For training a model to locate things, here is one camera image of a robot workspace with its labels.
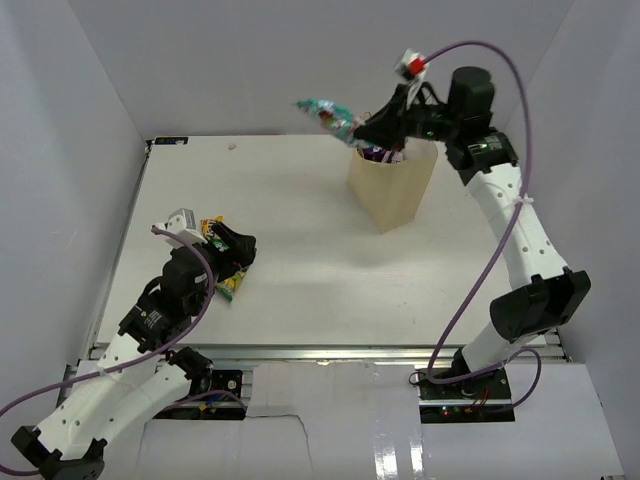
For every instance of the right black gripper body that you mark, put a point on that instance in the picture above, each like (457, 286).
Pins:
(433, 123)

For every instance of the green yellow snack packet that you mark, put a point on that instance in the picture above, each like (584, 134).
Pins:
(229, 282)

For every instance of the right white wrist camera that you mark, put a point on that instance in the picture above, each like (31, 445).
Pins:
(412, 67)

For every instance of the purple candy packet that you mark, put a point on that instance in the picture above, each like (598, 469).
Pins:
(380, 155)

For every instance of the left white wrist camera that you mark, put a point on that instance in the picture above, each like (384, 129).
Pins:
(182, 224)

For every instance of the yellow candy packet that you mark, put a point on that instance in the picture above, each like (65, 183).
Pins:
(207, 226)

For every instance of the aluminium table frame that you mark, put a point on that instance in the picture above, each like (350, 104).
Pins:
(326, 284)

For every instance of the white paper sheet front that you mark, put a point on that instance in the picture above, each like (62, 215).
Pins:
(361, 421)

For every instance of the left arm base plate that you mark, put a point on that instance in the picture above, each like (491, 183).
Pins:
(224, 395)

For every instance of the brown paper bag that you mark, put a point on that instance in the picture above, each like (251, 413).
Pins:
(391, 193)

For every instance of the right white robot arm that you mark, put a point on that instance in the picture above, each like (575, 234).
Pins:
(545, 291)

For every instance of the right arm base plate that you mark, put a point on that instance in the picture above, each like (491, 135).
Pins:
(485, 399)

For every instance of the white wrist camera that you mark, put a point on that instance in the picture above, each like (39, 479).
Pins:
(412, 67)
(182, 224)

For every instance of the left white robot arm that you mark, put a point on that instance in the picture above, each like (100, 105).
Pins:
(141, 372)

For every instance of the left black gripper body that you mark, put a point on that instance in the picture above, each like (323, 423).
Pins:
(198, 306)

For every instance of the teal snack packet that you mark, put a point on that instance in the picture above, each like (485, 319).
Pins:
(337, 120)

